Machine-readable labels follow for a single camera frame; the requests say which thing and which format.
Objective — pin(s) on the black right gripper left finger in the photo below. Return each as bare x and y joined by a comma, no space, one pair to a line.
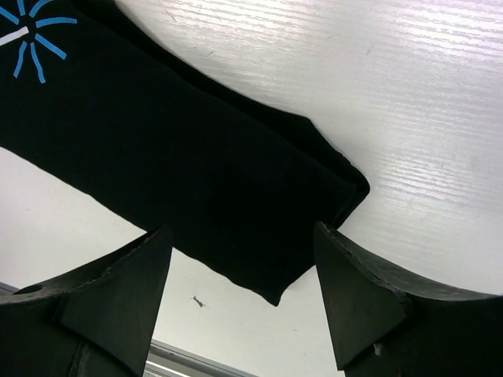
143,262

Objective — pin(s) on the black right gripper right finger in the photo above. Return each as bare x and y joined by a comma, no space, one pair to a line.
385,320

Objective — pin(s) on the black t-shirt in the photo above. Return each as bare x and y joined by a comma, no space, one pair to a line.
88,97

